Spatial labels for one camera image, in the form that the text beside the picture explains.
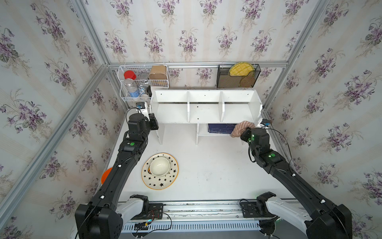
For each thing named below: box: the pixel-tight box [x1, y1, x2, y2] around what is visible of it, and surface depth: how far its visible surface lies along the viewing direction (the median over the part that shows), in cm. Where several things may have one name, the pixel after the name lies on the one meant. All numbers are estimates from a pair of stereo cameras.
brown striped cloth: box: [230, 120, 256, 138], surface depth 81 cm
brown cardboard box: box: [148, 65, 168, 80], surface depth 92 cm
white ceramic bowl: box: [149, 156, 171, 177], surface depth 87 cm
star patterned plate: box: [141, 152, 180, 191], surface depth 86 cm
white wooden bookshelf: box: [150, 89, 263, 145], surface depth 85 cm
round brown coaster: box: [239, 70, 256, 88], surface depth 98 cm
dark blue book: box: [207, 123, 237, 134], surface depth 90 cm
